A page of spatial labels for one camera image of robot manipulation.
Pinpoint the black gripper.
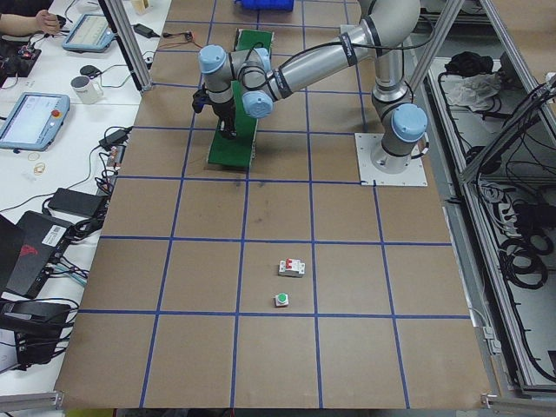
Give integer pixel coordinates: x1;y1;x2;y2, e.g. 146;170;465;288
192;86;237;139

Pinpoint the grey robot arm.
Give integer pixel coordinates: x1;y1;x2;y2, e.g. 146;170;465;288
192;1;427;174

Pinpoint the person forearm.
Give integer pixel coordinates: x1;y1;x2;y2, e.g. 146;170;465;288
0;13;41;36

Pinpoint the person hand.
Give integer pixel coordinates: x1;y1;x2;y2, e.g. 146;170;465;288
35;10;61;35

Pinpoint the green conveyor belt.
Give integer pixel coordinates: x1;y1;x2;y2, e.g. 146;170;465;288
207;29;274;169

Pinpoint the blue plastic bin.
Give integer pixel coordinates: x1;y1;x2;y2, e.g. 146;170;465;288
237;0;295;11

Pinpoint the black power brick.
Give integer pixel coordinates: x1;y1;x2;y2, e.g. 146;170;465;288
132;23;159;38

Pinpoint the white mug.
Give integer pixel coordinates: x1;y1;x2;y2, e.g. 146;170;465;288
70;76;103;104

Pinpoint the black round mouse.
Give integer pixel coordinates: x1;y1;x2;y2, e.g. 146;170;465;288
80;65;102;79

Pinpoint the teach pendant far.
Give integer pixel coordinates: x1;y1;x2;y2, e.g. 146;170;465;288
62;13;115;53

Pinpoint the teach pendant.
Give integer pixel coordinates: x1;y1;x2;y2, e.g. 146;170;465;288
62;13;115;53
1;92;70;151

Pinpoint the white circuit breaker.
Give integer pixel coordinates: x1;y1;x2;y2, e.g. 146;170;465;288
278;258;306;277

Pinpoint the black flat power supply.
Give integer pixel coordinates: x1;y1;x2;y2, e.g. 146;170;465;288
48;188;107;218

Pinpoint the teach pendant near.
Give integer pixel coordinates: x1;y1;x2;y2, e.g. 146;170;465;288
1;92;70;151

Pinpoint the green push button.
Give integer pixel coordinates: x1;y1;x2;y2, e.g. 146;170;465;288
275;293;289;308

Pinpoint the black laptop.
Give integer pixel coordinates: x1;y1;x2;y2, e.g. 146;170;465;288
1;210;73;299

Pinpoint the red black conveyor cable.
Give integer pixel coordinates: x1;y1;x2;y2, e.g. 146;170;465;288
159;30;205;52

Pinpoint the aluminium frame post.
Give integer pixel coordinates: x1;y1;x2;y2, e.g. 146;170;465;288
99;0;152;93

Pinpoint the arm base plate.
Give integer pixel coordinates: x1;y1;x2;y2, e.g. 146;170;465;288
354;133;427;187

